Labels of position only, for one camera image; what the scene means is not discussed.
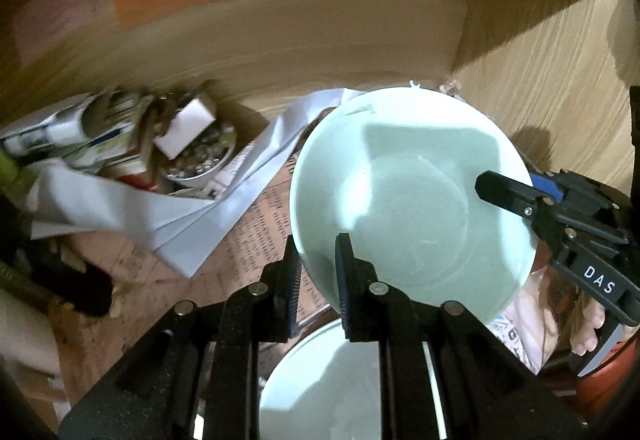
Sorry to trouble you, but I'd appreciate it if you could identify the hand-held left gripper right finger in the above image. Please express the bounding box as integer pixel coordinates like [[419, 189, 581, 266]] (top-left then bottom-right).
[[333, 232, 587, 440]]

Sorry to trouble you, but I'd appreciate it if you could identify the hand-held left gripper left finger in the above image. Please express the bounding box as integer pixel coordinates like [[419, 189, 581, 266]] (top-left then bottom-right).
[[60, 234, 304, 440]]

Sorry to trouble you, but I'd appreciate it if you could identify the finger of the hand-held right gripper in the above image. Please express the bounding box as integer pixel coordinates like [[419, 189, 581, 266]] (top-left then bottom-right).
[[475, 171, 557, 227], [530, 172, 569, 202]]

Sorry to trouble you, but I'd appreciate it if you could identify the mint green plate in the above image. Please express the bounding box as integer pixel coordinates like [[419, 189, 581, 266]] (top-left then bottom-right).
[[289, 87, 540, 325], [257, 317, 446, 440]]

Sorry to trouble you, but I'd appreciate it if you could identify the person's right hand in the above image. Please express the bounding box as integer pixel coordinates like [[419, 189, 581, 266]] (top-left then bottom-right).
[[571, 292, 611, 356]]

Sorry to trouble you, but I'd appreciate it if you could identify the brown printed tablecloth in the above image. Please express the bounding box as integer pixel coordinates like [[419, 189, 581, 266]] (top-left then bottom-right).
[[47, 155, 341, 401]]

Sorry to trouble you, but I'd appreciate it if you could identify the long white paper sheet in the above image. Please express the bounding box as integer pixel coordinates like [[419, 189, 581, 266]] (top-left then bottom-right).
[[31, 88, 368, 279]]

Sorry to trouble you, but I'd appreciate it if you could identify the metal bowl of trinkets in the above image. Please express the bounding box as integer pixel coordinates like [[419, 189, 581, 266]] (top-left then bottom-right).
[[163, 119, 237, 185]]

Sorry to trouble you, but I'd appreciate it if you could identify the small white box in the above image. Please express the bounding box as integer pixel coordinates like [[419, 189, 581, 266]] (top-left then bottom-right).
[[153, 97, 217, 161]]

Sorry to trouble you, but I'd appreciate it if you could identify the dark wine bottle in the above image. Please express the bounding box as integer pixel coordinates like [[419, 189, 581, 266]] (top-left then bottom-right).
[[0, 197, 114, 319]]

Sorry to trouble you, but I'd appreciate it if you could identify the pale pink kettle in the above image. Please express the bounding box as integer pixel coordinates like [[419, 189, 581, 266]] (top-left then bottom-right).
[[0, 287, 60, 378]]

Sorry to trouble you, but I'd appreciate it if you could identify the pink sticky note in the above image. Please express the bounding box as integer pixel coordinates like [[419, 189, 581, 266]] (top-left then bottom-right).
[[12, 0, 120, 67]]

